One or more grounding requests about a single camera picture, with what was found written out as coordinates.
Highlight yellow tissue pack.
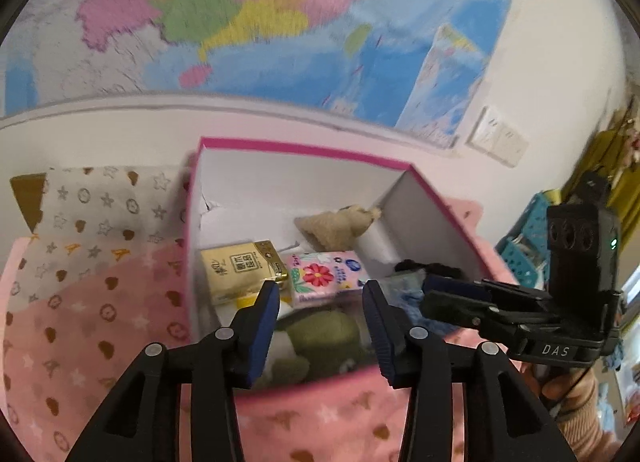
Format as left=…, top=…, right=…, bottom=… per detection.
left=200, top=240, right=290, bottom=305

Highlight white wall sockets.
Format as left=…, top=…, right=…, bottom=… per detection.
left=466, top=106, right=528, bottom=169

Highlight pink patterned bedsheet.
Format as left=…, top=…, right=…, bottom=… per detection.
left=1, top=238, right=408, bottom=461

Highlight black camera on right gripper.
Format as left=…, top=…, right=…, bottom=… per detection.
left=547, top=203, right=620, bottom=303

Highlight white patterned pillow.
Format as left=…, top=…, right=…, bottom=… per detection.
left=8, top=165, right=190, bottom=312

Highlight right forearm pink sleeve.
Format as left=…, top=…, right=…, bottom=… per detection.
left=552, top=371, right=626, bottom=462

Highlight blue perforated basket upper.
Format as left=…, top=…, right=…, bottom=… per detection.
left=506, top=193, right=550, bottom=256

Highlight right hand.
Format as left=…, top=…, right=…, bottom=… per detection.
left=520, top=364, right=592, bottom=410

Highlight beige plush bunny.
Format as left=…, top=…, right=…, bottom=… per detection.
left=295, top=205, right=382, bottom=251

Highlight blue perforated basket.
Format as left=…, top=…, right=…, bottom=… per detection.
left=498, top=237, right=548, bottom=290
left=506, top=193, right=550, bottom=256

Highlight blue checkered scrunchie cloth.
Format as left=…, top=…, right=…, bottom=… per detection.
left=385, top=289, right=436, bottom=332

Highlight floral pink tissue pack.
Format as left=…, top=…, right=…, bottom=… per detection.
left=284, top=251, right=370, bottom=308

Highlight blue perforated basket lower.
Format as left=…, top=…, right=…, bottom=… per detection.
left=498, top=237, right=548, bottom=290

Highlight green plush toy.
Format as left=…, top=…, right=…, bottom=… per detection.
left=254, top=305, right=374, bottom=390

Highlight black soft item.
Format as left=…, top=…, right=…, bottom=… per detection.
left=393, top=260, right=468, bottom=290

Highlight pink storage box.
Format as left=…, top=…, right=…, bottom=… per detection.
left=182, top=136, right=516, bottom=398

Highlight wall map poster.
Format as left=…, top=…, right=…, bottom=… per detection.
left=1, top=0, right=512, bottom=149

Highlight yellow hanging coat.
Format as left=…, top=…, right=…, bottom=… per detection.
left=561, top=130, right=639, bottom=228

